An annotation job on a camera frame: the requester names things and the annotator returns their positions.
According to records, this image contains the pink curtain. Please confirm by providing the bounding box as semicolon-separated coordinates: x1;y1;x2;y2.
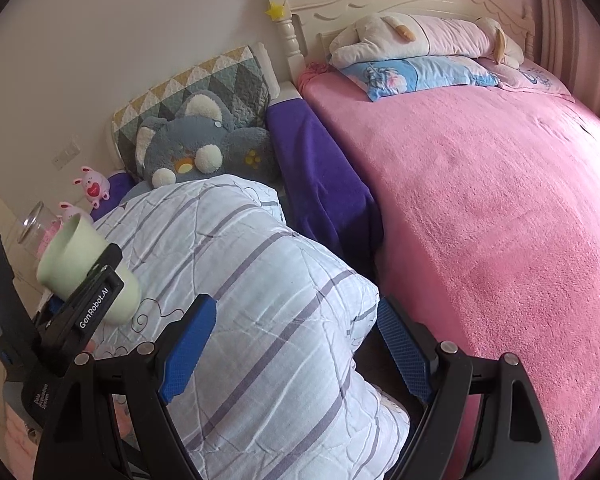
532;0;600;136

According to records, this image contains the pink bed blanket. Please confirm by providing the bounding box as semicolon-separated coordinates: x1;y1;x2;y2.
300;62;600;480

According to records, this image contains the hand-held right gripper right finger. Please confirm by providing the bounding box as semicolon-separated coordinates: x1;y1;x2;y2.
376;295;561;480

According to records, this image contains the purple blanket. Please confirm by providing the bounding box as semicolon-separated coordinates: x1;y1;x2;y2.
266;100;385;281

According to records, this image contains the blue printed pillow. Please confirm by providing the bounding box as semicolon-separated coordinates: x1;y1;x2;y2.
340;55;501;103

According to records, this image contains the pink bunny toy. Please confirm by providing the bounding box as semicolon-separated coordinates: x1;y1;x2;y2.
71;166;112;209
57;201;88;223

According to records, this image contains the white wall outlet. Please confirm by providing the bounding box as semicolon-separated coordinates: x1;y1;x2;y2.
52;141;83;168

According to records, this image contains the glass jar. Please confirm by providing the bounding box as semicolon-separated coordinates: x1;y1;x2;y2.
17;201;63;256

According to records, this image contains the cream dog plush pillow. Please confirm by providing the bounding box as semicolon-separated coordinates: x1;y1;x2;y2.
328;14;526;70

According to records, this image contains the grey koala plush cushion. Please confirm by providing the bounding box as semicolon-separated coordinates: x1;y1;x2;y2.
135;91;281;190

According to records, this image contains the white small bed frame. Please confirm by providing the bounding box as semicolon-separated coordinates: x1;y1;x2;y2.
252;42;306;111

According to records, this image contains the quilted triangle pattern cushion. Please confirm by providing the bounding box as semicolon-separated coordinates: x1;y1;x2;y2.
111;45;273;171

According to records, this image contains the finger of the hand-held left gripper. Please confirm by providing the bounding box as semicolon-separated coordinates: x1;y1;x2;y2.
35;242;126;376

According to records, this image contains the pink printed pillow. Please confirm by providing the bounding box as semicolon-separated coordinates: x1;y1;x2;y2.
477;57;573;97

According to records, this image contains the pale green cup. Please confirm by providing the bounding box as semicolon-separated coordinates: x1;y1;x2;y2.
36;215;142;325

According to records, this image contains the white striped quilt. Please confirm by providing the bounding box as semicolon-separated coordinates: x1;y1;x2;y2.
87;174;411;480

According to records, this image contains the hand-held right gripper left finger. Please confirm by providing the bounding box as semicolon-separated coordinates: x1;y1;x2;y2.
32;294;217;480

